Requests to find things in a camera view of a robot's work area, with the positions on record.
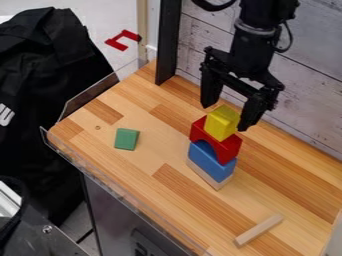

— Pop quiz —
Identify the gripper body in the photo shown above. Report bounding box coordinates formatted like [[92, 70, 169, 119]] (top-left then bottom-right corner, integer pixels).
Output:
[[201, 30, 286, 111]]

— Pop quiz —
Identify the flat natural wood block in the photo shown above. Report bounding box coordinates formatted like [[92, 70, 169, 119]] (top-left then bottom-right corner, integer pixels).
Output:
[[184, 157, 236, 192]]

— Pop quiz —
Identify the long natural wood block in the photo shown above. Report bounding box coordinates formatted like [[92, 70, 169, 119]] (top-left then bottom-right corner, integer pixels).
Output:
[[233, 213, 286, 248]]

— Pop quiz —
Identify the red clamp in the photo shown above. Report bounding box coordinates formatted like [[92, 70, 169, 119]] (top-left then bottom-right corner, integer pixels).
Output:
[[102, 29, 143, 52]]

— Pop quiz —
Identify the blue block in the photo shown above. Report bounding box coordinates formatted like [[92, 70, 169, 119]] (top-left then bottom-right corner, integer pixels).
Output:
[[185, 139, 238, 184]]

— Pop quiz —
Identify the green wedge block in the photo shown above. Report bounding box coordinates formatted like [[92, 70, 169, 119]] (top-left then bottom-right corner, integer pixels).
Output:
[[113, 127, 142, 152]]

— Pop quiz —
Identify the yellow cube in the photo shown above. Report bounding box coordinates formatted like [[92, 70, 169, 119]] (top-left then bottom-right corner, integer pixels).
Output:
[[203, 104, 242, 142]]

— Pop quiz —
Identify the black cloth bag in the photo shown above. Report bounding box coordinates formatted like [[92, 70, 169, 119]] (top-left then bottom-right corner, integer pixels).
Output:
[[0, 6, 117, 228]]

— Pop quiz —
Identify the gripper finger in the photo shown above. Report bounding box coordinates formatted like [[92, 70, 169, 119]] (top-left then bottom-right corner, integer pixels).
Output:
[[236, 93, 270, 133], [199, 63, 225, 110]]

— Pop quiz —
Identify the red arch block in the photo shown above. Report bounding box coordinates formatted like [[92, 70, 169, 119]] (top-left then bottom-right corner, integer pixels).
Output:
[[188, 115, 245, 166]]

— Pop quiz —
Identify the black post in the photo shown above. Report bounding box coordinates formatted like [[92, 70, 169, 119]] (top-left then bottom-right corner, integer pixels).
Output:
[[153, 0, 184, 86]]

